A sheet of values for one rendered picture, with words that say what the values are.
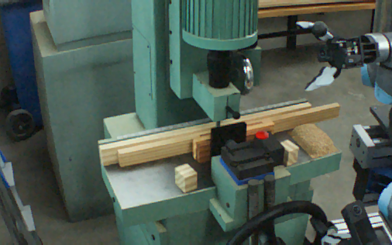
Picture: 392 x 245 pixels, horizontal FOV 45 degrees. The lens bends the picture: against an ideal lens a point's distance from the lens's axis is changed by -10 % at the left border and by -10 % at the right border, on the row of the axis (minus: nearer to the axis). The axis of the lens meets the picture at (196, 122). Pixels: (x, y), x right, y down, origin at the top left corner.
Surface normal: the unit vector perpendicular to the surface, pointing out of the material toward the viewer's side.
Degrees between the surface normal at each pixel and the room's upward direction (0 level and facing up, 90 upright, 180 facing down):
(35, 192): 1
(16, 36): 94
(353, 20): 90
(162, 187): 0
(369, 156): 90
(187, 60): 90
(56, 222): 0
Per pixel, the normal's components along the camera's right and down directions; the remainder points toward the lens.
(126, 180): 0.00, -0.86
